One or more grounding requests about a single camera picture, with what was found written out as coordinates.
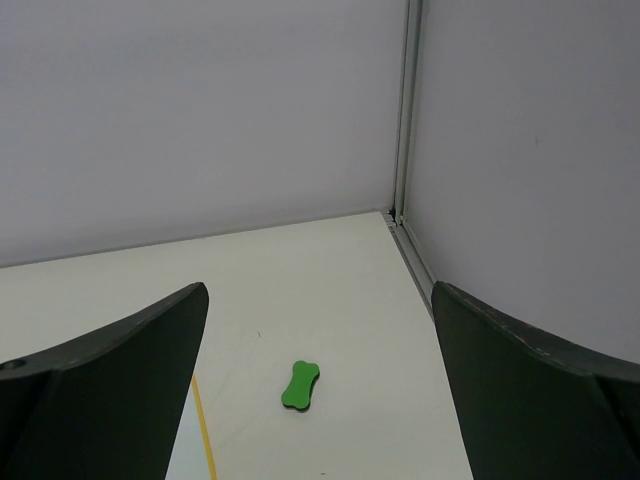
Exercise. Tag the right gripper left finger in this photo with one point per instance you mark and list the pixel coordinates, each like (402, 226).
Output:
(106, 404)

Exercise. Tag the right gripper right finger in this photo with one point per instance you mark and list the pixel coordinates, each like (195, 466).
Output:
(530, 404)

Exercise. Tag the yellow-framed small whiteboard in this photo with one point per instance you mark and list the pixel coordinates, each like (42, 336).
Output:
(192, 457)

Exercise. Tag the green bone-shaped eraser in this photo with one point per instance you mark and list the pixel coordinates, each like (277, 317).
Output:
(298, 393)

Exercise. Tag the right aluminium frame post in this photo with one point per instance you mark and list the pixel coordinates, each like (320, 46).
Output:
(397, 219)

